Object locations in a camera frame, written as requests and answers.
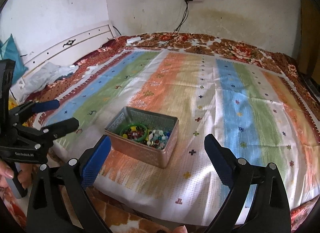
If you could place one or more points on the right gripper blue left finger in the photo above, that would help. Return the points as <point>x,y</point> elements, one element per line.
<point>92,161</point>

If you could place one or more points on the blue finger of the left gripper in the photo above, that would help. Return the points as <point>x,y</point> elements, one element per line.
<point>60,129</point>
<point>40,107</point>

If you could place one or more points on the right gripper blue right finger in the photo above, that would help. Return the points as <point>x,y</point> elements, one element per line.
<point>220,159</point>

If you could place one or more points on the green jade bangle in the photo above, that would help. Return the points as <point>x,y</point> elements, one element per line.
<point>135,132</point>

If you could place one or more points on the person's left hand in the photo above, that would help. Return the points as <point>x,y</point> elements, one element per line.
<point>24,176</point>

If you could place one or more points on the person's right hand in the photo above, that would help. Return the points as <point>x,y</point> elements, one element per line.
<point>180,229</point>

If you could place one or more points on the grey crumpled cloth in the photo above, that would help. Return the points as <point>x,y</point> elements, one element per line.
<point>46,75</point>

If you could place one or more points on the white bed headboard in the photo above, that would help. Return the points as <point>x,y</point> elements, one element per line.
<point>65,53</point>

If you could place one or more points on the rose gold metal tin box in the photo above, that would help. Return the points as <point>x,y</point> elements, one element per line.
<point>160,142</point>

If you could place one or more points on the teal pillow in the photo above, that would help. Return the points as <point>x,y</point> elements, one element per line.
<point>9,51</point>

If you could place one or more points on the white charger adapter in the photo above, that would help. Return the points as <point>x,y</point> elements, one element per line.
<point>134,39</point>

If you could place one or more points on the brown hanging garment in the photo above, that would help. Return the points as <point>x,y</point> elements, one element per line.
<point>308,59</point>

